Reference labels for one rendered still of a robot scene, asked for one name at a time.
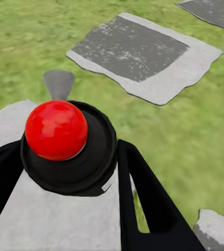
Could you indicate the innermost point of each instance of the insectifuge atomizer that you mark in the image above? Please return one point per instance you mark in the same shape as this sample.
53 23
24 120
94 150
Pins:
69 147

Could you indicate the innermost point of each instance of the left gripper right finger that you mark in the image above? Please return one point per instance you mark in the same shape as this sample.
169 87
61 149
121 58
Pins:
169 231

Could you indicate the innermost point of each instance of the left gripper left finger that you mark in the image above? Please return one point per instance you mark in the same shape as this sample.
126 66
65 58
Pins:
11 168

